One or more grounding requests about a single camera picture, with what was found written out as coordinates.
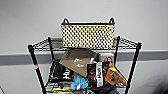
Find pale woven basket dark spots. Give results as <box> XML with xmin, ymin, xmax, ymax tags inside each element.
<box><xmin>59</xmin><ymin>16</ymin><xmax>118</xmax><ymax>50</ymax></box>

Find large brown printed cardboard box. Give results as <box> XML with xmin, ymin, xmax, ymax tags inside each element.
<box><xmin>59</xmin><ymin>47</ymin><xmax>98</xmax><ymax>78</ymax></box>

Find white box dark print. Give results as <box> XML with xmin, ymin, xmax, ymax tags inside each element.
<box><xmin>98</xmin><ymin>52</ymin><xmax>116</xmax><ymax>73</ymax></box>

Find black box white print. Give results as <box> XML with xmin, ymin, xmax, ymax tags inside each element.
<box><xmin>86</xmin><ymin>61</ymin><xmax>105</xmax><ymax>89</ymax></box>

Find black bag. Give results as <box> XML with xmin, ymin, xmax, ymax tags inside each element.
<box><xmin>49</xmin><ymin>59</ymin><xmax>76</xmax><ymax>83</ymax></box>

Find light blue toy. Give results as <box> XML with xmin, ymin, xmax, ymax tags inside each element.
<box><xmin>70</xmin><ymin>73</ymin><xmax>90</xmax><ymax>91</ymax></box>

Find orange plush toy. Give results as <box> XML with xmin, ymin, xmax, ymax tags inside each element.
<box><xmin>104</xmin><ymin>66</ymin><xmax>128</xmax><ymax>88</ymax></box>

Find yellow green toy bowls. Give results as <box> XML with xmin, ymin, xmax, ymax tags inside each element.
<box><xmin>52</xmin><ymin>86</ymin><xmax>75</xmax><ymax>94</ymax></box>

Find black wire shelf rack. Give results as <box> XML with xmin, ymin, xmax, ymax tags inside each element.
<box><xmin>27</xmin><ymin>34</ymin><xmax>143</xmax><ymax>94</ymax></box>

